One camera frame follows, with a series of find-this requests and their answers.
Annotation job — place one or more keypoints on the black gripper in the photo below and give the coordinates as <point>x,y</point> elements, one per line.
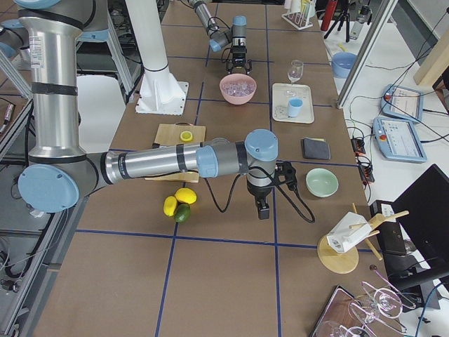
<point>239,53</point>
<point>258,192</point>

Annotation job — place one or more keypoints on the pink bowl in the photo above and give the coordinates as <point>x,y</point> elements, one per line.
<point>237,100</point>

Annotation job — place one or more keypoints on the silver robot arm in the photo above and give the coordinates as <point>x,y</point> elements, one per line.
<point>230,40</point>
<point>60,172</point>

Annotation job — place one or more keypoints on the clear ice cubes pile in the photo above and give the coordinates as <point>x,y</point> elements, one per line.
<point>238,88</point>

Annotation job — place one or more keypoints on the light blue cup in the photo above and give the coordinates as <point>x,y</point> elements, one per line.
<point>294,107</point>

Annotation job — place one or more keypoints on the clear wine glass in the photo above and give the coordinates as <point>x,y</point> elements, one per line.
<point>294,74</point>

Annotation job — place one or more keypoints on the green ceramic bowl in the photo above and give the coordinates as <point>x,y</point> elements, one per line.
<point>321,182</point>

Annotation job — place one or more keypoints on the cream bear tray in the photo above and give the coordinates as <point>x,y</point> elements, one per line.
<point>280,103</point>

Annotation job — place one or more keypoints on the dark grey folded cloth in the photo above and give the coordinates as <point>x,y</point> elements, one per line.
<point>314,148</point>

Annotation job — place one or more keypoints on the yellow lemon upper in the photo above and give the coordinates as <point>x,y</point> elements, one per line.
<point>186,195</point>

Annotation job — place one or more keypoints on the green lime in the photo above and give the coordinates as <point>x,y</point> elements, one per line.
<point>182,213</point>

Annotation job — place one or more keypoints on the white carton on stand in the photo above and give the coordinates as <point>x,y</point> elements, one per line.
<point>349,231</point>

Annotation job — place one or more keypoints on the yellow lemon half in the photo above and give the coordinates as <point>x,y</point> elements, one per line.
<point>186,136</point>

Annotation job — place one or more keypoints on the wooden mug tree stand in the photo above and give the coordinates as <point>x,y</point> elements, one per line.
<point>344,263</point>

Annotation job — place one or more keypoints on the yellow lemon left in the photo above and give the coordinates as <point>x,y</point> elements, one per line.
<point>169,206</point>

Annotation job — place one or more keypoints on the wooden cutting board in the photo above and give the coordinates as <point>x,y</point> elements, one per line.
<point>169,134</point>

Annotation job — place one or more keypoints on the blue bowl on side table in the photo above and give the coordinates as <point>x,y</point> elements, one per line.
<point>342,64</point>

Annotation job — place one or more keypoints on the red bottle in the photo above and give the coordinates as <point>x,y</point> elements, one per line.
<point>328,14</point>

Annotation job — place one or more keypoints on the black tripod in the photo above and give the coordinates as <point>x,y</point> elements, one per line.
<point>343,18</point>

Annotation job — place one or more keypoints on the clear water bottle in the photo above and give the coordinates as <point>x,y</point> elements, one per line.
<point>364,17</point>

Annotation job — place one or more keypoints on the lower teach pendant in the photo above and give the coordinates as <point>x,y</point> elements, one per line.
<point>397,140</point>

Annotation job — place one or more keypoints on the teach pendant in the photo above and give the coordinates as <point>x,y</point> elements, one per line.
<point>402,103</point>
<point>397,140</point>

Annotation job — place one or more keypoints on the wine glasses on rack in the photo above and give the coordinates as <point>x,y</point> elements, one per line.
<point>375,312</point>

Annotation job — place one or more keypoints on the upper teach pendant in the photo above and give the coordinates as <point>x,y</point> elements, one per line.
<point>402,103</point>

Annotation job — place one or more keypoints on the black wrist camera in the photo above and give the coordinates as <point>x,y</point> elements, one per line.
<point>287,174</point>

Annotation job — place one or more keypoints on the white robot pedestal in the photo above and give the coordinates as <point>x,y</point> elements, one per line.
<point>160,92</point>

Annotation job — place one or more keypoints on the aluminium frame post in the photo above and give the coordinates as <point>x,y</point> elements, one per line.
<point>380,19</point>

